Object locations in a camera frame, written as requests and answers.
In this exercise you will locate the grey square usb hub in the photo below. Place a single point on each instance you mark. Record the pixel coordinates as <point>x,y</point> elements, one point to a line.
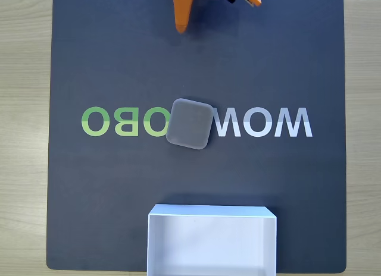
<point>189,124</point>

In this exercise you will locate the dark mat with WOWROBO print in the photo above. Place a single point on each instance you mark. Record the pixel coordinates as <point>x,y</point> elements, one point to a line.
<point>119,65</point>

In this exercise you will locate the white cardboard box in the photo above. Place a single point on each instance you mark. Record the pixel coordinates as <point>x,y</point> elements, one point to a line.
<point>208,246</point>

